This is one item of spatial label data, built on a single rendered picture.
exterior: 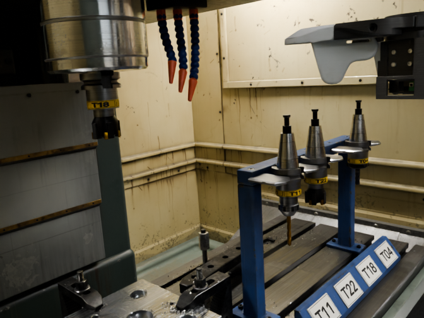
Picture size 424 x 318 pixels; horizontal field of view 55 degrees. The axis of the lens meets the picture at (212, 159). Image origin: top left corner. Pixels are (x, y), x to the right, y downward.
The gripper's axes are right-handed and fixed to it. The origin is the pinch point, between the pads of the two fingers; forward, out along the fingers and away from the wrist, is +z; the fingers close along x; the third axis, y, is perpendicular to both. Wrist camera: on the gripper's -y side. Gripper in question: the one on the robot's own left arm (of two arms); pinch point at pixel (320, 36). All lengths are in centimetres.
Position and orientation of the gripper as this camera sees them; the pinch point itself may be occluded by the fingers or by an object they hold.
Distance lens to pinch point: 52.9
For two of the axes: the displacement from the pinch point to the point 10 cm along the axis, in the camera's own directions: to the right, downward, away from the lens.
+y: 0.6, 9.8, 2.0
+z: -6.9, -1.1, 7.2
